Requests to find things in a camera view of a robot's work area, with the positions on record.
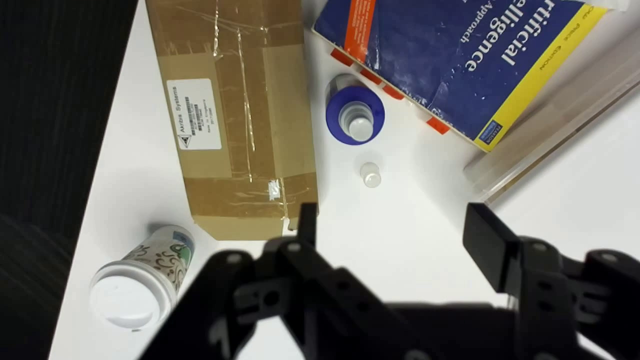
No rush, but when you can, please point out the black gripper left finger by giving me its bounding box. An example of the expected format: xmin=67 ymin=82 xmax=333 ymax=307
xmin=137 ymin=200 xmax=428 ymax=360

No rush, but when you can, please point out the blue textbook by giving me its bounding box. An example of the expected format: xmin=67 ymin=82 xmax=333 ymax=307
xmin=311 ymin=0 xmax=610 ymax=155

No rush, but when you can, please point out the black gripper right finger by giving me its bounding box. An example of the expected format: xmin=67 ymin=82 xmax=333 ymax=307
xmin=462 ymin=202 xmax=640 ymax=360

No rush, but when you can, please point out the flat cardboard box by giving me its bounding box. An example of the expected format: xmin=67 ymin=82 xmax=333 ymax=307
xmin=143 ymin=0 xmax=319 ymax=242

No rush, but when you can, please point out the small clear bottle cap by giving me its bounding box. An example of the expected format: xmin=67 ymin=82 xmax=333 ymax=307
xmin=358 ymin=159 xmax=384 ymax=191

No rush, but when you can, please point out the paper coffee cup white lid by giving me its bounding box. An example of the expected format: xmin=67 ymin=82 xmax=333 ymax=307
xmin=87 ymin=223 xmax=198 ymax=335

